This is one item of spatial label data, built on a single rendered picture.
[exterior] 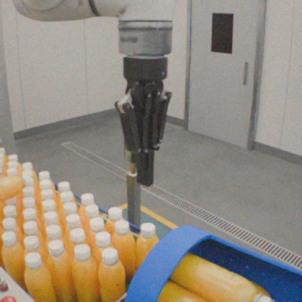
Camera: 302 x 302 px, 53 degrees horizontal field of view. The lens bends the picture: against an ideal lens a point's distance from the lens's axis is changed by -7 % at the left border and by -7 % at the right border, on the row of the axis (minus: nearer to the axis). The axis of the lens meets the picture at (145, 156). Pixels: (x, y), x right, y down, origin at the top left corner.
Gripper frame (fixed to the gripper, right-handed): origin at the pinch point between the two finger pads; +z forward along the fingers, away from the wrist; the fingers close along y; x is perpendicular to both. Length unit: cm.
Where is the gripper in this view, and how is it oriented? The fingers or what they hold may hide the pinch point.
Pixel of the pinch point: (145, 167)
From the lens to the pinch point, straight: 60.3
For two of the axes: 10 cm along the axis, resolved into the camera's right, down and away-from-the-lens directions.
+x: 7.7, 2.5, -5.9
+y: -6.4, 3.0, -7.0
